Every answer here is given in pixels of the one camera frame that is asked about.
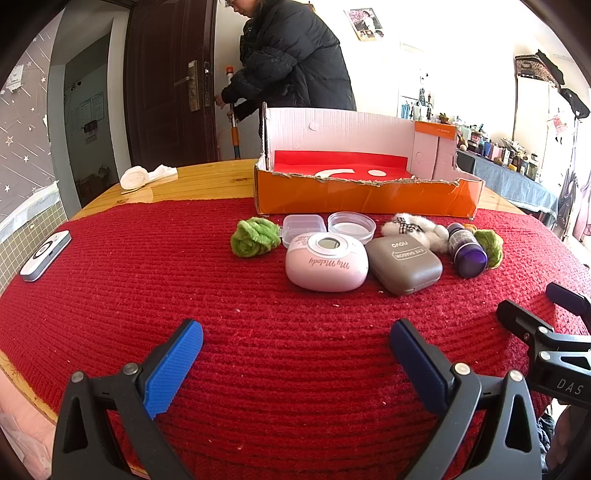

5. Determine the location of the purple glitter bottle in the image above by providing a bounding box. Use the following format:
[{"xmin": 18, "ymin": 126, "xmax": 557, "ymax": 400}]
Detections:
[{"xmin": 447, "ymin": 223, "xmax": 488, "ymax": 279}]

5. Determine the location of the green fuzzy scrunchie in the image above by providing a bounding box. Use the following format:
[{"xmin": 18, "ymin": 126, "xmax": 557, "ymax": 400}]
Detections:
[
  {"xmin": 474, "ymin": 229, "xmax": 504, "ymax": 270},
  {"xmin": 230, "ymin": 217, "xmax": 280, "ymax": 258}
]

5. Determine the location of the brown eyeshadow compact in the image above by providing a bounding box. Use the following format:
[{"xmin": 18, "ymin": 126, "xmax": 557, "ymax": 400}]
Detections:
[{"xmin": 365, "ymin": 235, "xmax": 443, "ymax": 296}]

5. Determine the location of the white fluffy bunny plush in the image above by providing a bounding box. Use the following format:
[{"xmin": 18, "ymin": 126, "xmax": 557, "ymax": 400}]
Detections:
[{"xmin": 382, "ymin": 213, "xmax": 450, "ymax": 254}]

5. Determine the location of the pink My Melody case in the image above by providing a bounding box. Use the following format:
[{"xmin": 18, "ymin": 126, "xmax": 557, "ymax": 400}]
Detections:
[{"xmin": 286, "ymin": 232, "xmax": 369, "ymax": 292}]

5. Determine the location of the clear round plastic lid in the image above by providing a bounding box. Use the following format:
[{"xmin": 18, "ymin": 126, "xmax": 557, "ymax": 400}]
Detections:
[{"xmin": 328, "ymin": 211, "xmax": 377, "ymax": 244}]

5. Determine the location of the small clear plastic box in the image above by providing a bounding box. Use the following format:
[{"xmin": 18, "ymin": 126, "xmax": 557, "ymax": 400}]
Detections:
[{"xmin": 280, "ymin": 214, "xmax": 327, "ymax": 248}]

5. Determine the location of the red knitted table cloth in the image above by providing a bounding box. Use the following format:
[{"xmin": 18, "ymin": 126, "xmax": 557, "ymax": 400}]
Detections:
[{"xmin": 1, "ymin": 199, "xmax": 590, "ymax": 479}]

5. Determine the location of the white rectangular device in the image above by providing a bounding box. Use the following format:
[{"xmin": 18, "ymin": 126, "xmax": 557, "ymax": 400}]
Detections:
[{"xmin": 19, "ymin": 230, "xmax": 71, "ymax": 282}]

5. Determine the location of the orange white cardboard box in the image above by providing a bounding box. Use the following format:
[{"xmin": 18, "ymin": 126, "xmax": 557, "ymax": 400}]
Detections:
[{"xmin": 254, "ymin": 107, "xmax": 485, "ymax": 219}]

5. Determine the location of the person in black jacket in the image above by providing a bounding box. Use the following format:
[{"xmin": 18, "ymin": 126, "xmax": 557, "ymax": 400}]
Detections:
[{"xmin": 215, "ymin": 1, "xmax": 356, "ymax": 121}]

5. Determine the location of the dark brown wooden door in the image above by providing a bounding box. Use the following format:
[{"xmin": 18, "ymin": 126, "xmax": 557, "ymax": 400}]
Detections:
[{"xmin": 123, "ymin": 0, "xmax": 218, "ymax": 170}]

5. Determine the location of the wall photo poster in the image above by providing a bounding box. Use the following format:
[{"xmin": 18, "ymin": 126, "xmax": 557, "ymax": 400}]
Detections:
[{"xmin": 346, "ymin": 8, "xmax": 385, "ymax": 42}]

